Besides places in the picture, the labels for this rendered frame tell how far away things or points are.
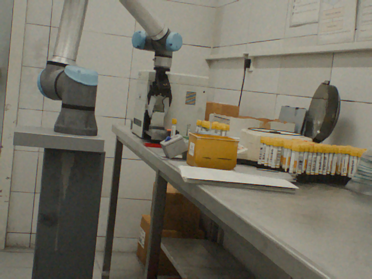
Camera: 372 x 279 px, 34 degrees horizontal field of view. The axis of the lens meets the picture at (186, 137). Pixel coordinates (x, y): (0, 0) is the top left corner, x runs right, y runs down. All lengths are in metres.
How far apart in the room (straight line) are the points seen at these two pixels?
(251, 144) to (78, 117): 0.60
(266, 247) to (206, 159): 0.79
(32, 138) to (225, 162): 0.62
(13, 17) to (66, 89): 1.78
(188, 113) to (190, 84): 0.13
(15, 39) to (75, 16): 1.61
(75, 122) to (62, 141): 0.12
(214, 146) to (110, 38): 2.18
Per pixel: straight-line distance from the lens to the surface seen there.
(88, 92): 2.13
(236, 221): 1.28
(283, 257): 1.05
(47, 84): 2.25
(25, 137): 2.02
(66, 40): 2.27
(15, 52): 3.86
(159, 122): 2.55
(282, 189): 1.64
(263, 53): 3.06
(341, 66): 2.39
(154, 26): 2.34
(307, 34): 2.71
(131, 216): 4.08
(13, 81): 3.86
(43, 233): 2.14
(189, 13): 4.06
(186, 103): 2.69
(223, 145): 1.88
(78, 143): 2.03
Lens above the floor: 1.12
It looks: 5 degrees down
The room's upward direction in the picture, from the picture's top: 6 degrees clockwise
